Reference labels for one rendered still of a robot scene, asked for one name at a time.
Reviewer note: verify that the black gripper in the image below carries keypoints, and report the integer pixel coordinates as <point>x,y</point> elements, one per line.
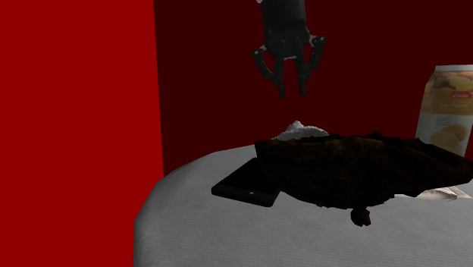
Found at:
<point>282,22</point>

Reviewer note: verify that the white crumpled lump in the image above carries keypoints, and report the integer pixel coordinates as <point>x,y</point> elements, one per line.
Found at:
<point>301,131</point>

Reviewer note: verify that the dark brown crumpled lump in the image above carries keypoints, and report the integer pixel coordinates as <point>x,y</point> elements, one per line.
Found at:
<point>351,170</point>

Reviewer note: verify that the black phone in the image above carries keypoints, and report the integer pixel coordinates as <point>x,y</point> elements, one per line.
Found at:
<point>242,185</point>

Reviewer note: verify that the grey bed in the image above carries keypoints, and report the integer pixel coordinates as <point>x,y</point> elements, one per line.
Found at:
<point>221,233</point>

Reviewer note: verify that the clear crumpled wrapper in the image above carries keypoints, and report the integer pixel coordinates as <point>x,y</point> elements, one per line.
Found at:
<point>438,194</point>

